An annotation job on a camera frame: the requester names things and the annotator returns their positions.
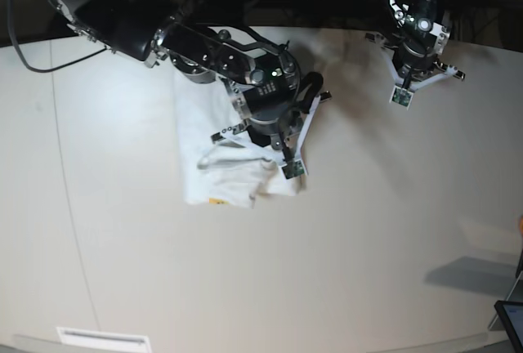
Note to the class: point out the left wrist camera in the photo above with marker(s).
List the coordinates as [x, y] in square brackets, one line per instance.
[294, 169]

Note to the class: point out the white printed T-shirt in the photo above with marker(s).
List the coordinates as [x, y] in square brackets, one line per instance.
[219, 83]

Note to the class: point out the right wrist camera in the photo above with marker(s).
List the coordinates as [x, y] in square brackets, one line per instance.
[401, 96]

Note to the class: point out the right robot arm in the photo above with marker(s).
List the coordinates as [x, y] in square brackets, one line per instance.
[135, 28]

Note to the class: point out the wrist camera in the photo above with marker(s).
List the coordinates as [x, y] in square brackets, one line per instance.
[401, 96]
[294, 169]

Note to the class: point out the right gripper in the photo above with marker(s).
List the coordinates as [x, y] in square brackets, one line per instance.
[287, 134]

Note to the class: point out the black tablet screen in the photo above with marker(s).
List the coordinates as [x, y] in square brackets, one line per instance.
[510, 314]

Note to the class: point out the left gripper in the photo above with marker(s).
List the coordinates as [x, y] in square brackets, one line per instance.
[411, 71]

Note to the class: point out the white paper label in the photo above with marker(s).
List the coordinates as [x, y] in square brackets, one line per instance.
[103, 341]

